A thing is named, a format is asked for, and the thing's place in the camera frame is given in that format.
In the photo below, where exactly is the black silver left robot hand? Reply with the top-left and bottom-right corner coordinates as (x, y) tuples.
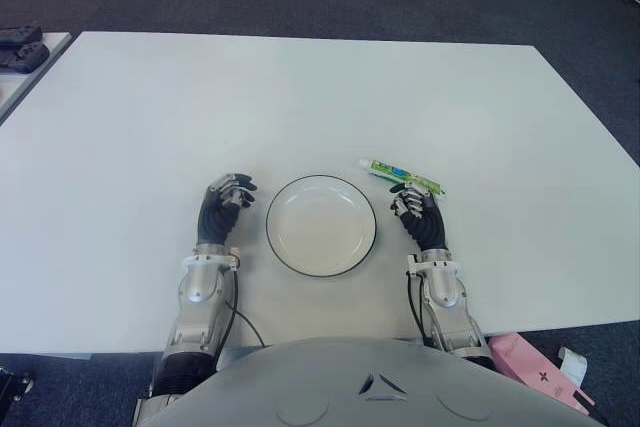
(197, 171), (259, 248)

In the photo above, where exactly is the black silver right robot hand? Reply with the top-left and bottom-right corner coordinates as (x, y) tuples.
(388, 182), (450, 252)

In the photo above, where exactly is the green white toothpaste tube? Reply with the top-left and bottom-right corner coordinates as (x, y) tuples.
(357, 157), (448, 197)

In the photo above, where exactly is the white plate with black rim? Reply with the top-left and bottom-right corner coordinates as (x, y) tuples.
(265, 174), (378, 279)

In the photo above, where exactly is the pink cardboard box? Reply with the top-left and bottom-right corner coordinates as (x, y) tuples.
(487, 332), (597, 416)

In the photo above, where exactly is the grey robot torso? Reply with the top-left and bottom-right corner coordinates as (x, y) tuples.
(132, 336), (609, 427)

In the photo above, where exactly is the white paper tag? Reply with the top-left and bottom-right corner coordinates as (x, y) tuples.
(557, 346), (590, 391)

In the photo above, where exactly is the white side table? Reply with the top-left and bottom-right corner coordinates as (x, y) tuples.
(0, 30), (74, 126)

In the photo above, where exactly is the black game controller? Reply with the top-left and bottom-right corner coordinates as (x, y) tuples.
(0, 42), (50, 73)
(0, 22), (43, 46)

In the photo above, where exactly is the black wheeled base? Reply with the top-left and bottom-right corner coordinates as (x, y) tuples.
(0, 359), (36, 403)

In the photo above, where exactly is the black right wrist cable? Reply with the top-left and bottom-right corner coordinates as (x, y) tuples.
(405, 271), (432, 348)

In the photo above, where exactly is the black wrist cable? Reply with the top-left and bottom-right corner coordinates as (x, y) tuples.
(405, 271), (432, 348)
(223, 251), (266, 348)

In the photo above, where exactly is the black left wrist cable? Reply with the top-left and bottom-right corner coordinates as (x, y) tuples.
(223, 251), (266, 348)

